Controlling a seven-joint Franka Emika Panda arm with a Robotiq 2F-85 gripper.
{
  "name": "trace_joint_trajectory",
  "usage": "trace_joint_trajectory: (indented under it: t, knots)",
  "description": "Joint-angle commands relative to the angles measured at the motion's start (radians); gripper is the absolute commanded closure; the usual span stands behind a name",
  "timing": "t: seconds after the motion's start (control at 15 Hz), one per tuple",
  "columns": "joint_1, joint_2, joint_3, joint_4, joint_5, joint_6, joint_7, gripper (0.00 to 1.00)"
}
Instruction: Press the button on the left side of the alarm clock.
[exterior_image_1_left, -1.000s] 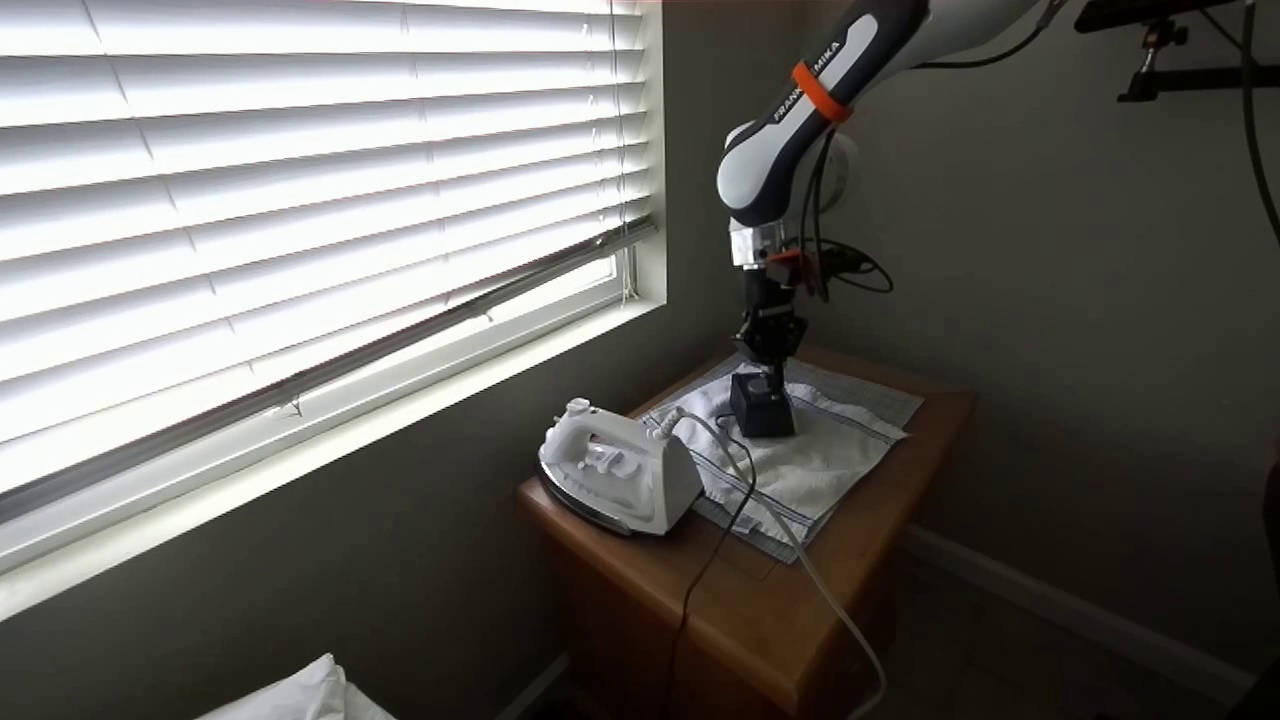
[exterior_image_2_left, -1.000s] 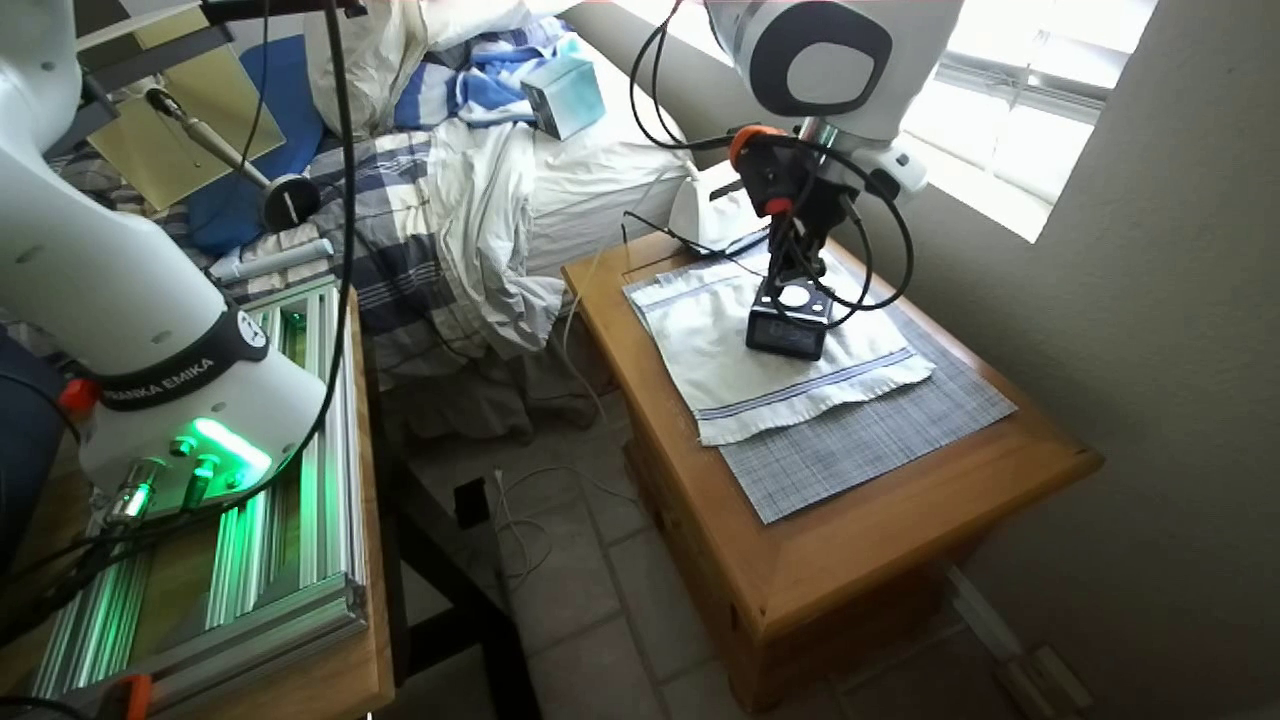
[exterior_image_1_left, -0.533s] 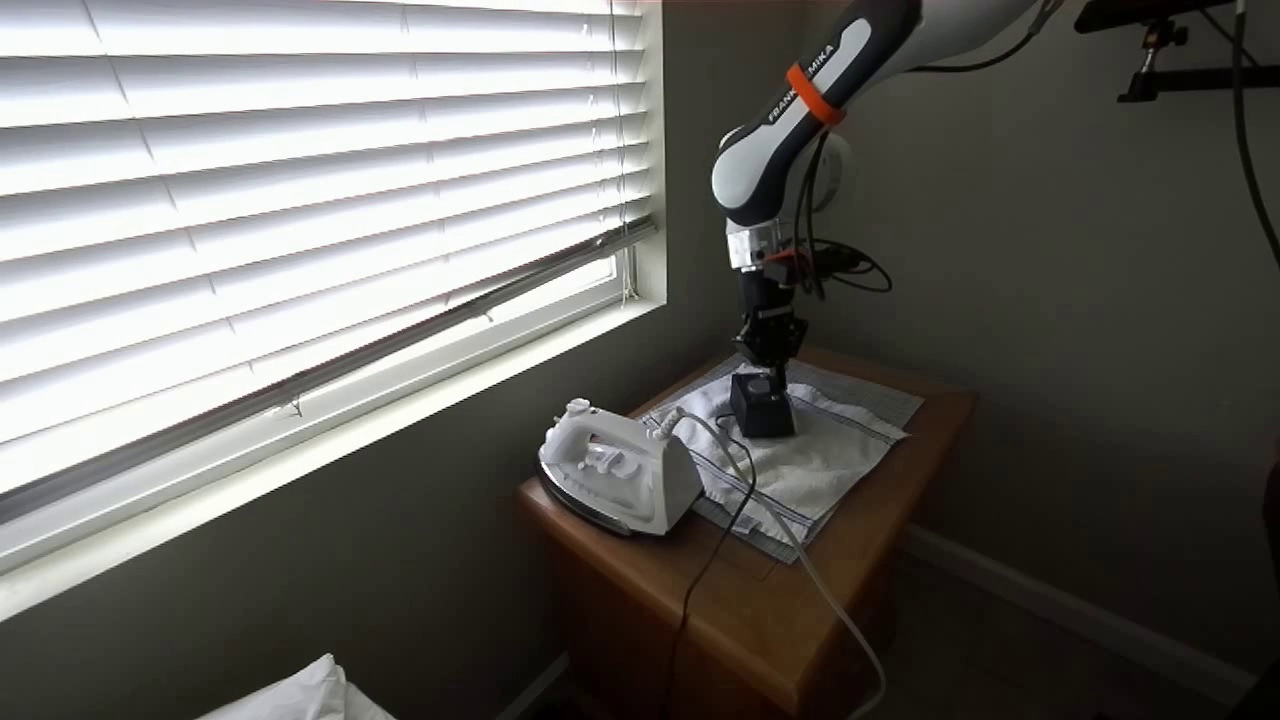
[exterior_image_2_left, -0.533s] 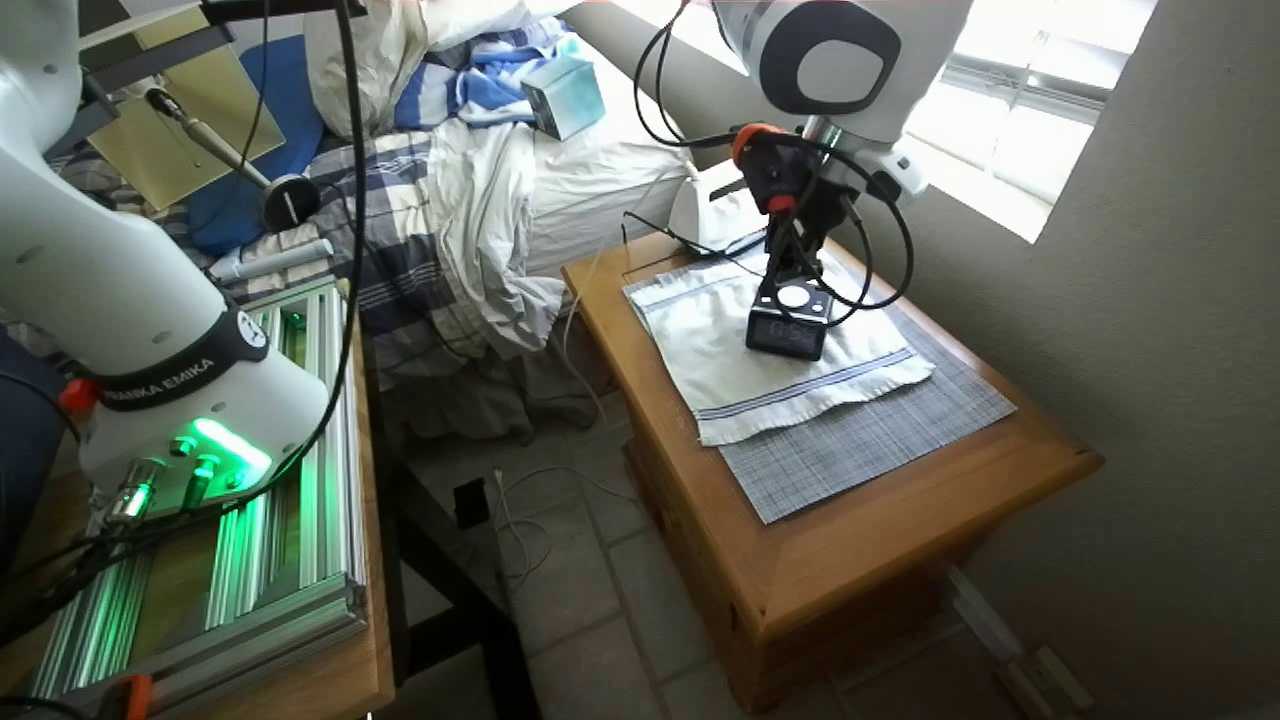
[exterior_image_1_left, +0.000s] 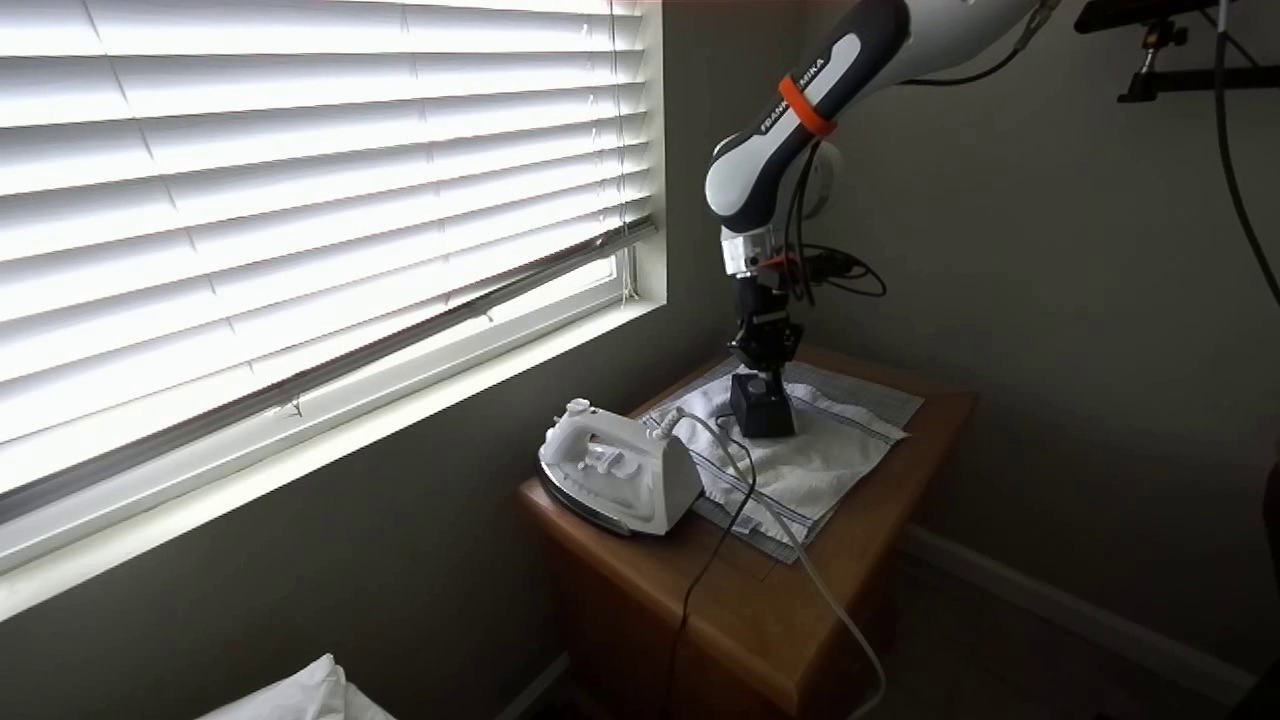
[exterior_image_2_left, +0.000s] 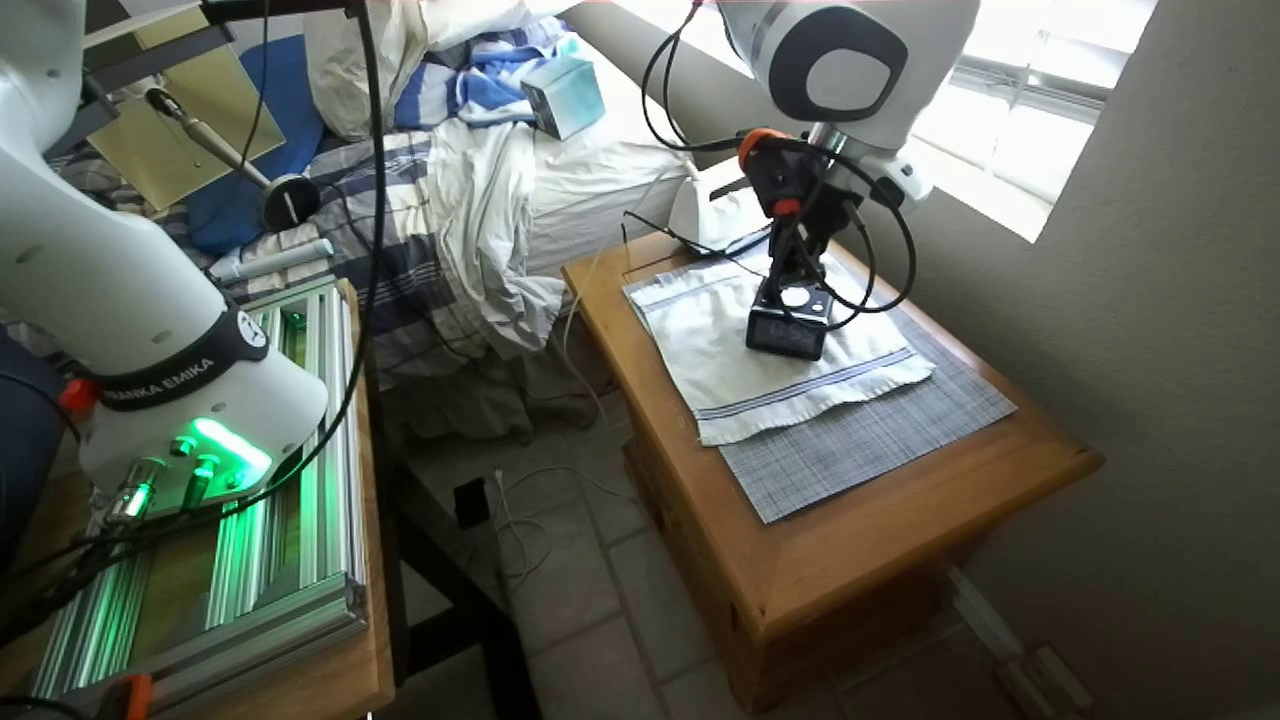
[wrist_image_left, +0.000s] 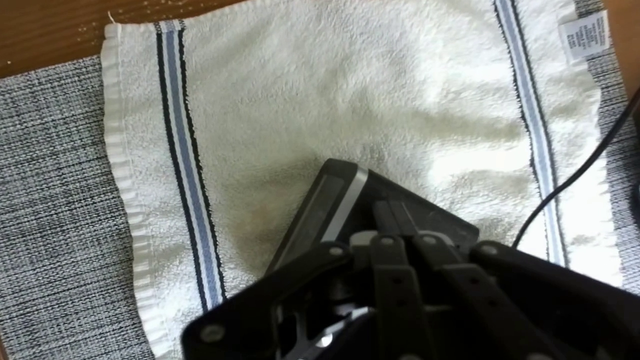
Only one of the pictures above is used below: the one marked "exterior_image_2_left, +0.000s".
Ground thin black clock cable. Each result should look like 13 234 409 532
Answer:
622 208 699 258

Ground grey crumpled clothes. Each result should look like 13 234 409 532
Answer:
364 311 611 454

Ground white clothes iron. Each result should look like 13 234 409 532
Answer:
664 151 780 263

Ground thin black hanging cable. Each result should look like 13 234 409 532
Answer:
245 11 275 191

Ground blue striped cloth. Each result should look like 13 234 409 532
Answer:
391 11 573 135

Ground orange clamp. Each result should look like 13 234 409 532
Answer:
114 668 165 720

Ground black stand with round base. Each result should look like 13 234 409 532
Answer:
141 84 326 235

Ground bright window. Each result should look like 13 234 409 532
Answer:
660 0 1161 249

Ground white crumpled bed sheet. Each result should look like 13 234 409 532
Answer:
420 115 576 362

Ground red clamp handle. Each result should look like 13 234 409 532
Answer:
54 373 105 430

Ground dark blue cloth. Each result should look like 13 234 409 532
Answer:
174 33 331 261

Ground aluminium rail frame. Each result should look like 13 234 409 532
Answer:
24 274 372 711

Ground yellowish flat board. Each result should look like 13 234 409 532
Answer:
80 43 291 220

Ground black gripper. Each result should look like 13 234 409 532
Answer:
754 165 870 323

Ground wooden bedside table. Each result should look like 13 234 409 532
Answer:
560 212 1108 718

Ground white towel with blue stripes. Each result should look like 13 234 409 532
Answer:
622 252 939 454

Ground grey woven placemat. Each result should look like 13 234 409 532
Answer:
625 220 1020 529

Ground black alarm clock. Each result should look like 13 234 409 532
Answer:
739 277 841 363

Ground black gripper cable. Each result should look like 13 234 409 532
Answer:
636 0 754 162
820 157 923 323

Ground teal tissue box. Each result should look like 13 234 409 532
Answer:
515 48 611 145

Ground white pillow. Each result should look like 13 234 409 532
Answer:
299 0 538 145

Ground black orange wrist camera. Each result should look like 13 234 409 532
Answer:
736 126 820 205

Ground black overhead bar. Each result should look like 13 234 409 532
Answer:
197 0 372 24

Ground blue white plaid blanket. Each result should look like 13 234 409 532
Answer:
214 126 464 345

